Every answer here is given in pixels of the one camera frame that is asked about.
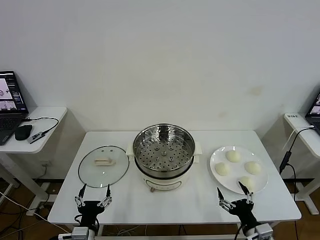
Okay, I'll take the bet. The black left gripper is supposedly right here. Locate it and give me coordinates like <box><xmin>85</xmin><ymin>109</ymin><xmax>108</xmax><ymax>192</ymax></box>
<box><xmin>74</xmin><ymin>183</ymin><xmax>113</xmax><ymax>226</ymax></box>

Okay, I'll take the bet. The white steamed baozi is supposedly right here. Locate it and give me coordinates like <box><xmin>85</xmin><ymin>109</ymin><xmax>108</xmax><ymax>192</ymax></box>
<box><xmin>237</xmin><ymin>176</ymin><xmax>256</xmax><ymax>192</ymax></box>
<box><xmin>243</xmin><ymin>160</ymin><xmax>262</xmax><ymax>175</ymax></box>
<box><xmin>225</xmin><ymin>150</ymin><xmax>242</xmax><ymax>163</ymax></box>
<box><xmin>214</xmin><ymin>162</ymin><xmax>232</xmax><ymax>177</ymax></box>

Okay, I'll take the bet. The grey usb hub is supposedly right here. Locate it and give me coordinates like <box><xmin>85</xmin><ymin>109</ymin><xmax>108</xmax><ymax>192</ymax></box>
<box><xmin>28</xmin><ymin>131</ymin><xmax>47</xmax><ymax>145</ymax></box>

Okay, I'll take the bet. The glass lid with cream handle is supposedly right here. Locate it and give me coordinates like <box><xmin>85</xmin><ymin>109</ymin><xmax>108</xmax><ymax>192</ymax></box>
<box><xmin>77</xmin><ymin>145</ymin><xmax>130</xmax><ymax>189</ymax></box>

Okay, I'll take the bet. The white side table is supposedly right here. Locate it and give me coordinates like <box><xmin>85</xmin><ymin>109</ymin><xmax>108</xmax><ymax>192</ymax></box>
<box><xmin>283</xmin><ymin>112</ymin><xmax>320</xmax><ymax>216</ymax></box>
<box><xmin>0</xmin><ymin>106</ymin><xmax>68</xmax><ymax>210</ymax></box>

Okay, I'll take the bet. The black power cable with adapter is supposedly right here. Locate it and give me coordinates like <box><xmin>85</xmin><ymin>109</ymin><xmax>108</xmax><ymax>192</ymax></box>
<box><xmin>278</xmin><ymin>126</ymin><xmax>313</xmax><ymax>202</ymax></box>

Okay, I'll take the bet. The black usb cable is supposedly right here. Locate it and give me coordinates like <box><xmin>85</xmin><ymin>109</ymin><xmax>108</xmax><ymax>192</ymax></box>
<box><xmin>21</xmin><ymin>116</ymin><xmax>60</xmax><ymax>135</ymax></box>

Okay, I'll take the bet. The black computer mouse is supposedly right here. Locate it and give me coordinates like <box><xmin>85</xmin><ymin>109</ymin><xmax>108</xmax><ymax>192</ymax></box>
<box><xmin>14</xmin><ymin>124</ymin><xmax>34</xmax><ymax>141</ymax></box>

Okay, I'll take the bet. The white floor cable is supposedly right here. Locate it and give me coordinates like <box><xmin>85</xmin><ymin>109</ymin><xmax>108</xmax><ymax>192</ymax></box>
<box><xmin>0</xmin><ymin>191</ymin><xmax>66</xmax><ymax>232</ymax></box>

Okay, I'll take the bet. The perforated steel steamer basket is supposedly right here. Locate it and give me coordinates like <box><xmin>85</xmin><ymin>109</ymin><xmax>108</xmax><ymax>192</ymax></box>
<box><xmin>132</xmin><ymin>122</ymin><xmax>196</xmax><ymax>174</ymax></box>

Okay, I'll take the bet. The white round plate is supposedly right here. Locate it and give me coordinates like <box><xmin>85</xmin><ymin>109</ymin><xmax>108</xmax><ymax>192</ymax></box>
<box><xmin>209</xmin><ymin>145</ymin><xmax>269</xmax><ymax>195</ymax></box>

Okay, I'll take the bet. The cream electric cooker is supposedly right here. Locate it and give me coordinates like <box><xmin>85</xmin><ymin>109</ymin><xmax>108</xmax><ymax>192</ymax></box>
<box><xmin>126</xmin><ymin>139</ymin><xmax>203</xmax><ymax>193</ymax></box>

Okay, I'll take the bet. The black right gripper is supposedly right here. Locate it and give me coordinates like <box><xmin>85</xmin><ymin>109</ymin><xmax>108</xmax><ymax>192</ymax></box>
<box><xmin>216</xmin><ymin>181</ymin><xmax>259</xmax><ymax>226</ymax></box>

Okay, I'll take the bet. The black open laptop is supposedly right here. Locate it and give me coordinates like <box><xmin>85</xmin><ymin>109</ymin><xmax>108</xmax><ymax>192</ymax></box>
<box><xmin>304</xmin><ymin>91</ymin><xmax>320</xmax><ymax>133</ymax></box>
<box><xmin>0</xmin><ymin>70</ymin><xmax>30</xmax><ymax>147</ymax></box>

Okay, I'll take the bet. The white thin cable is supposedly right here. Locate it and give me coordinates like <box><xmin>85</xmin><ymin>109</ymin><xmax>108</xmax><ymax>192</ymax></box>
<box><xmin>282</xmin><ymin>124</ymin><xmax>315</xmax><ymax>152</ymax></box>

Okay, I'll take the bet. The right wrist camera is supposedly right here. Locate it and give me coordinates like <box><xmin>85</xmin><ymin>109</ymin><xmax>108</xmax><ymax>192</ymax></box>
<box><xmin>256</xmin><ymin>223</ymin><xmax>275</xmax><ymax>240</ymax></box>

